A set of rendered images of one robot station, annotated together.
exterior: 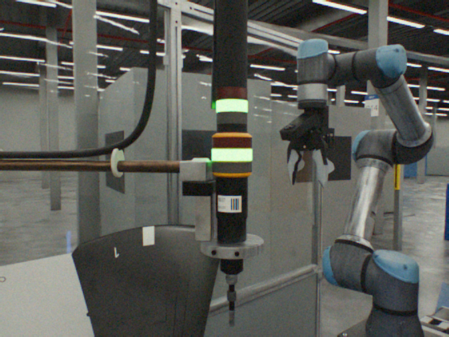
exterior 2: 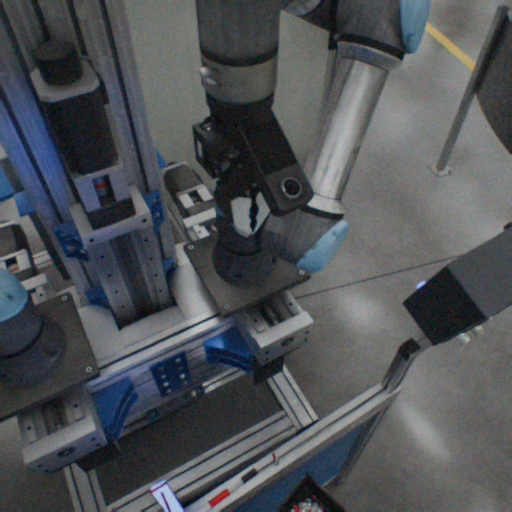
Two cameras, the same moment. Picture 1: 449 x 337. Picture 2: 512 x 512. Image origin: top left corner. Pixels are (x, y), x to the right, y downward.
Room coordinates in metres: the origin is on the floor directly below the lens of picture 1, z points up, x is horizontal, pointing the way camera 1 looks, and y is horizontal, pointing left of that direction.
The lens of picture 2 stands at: (0.48, -0.14, 1.89)
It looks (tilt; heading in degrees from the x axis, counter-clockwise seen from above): 51 degrees down; 281
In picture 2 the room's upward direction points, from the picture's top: straight up
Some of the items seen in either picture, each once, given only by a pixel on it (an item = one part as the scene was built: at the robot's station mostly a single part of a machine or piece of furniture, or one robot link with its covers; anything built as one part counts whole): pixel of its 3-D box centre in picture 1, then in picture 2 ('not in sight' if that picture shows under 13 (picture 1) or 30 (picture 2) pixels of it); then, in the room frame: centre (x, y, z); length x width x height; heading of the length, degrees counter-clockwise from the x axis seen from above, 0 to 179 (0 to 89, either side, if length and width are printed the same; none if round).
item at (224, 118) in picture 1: (232, 119); not in sight; (0.40, -0.01, 1.60); 0.03 x 0.03 x 0.01
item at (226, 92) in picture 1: (232, 94); not in sight; (0.40, -0.01, 1.62); 0.03 x 0.03 x 0.01
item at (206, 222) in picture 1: (222, 205); not in sight; (0.40, 0.00, 1.50); 0.09 x 0.07 x 0.10; 78
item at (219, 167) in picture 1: (232, 166); not in sight; (0.40, -0.01, 1.55); 0.04 x 0.04 x 0.01
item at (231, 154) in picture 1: (232, 154); not in sight; (0.40, -0.01, 1.56); 0.04 x 0.04 x 0.01
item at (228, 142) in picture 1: (232, 142); not in sight; (0.40, -0.01, 1.57); 0.04 x 0.04 x 0.01
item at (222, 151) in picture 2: not in sight; (237, 133); (0.58, -0.56, 1.57); 0.09 x 0.08 x 0.12; 134
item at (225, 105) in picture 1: (232, 107); not in sight; (0.40, -0.01, 1.61); 0.03 x 0.03 x 0.01
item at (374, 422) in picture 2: not in sight; (355, 447); (0.26, -0.63, 0.39); 0.04 x 0.04 x 0.78; 43
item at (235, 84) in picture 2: not in sight; (237, 70); (0.58, -0.56, 1.65); 0.08 x 0.08 x 0.05
